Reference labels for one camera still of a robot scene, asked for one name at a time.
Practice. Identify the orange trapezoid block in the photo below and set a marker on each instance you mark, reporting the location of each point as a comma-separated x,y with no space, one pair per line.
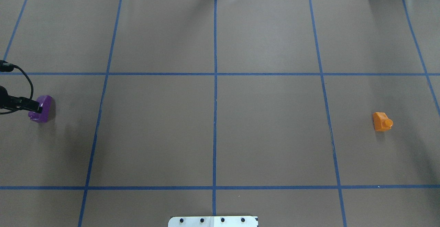
381,122

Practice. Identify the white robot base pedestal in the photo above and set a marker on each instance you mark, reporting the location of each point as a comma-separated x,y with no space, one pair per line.
214,221

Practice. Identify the purple trapezoid block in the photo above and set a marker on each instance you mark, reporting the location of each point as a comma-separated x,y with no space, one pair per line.
43,111

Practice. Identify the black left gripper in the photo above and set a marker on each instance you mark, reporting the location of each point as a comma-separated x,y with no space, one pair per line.
21,103

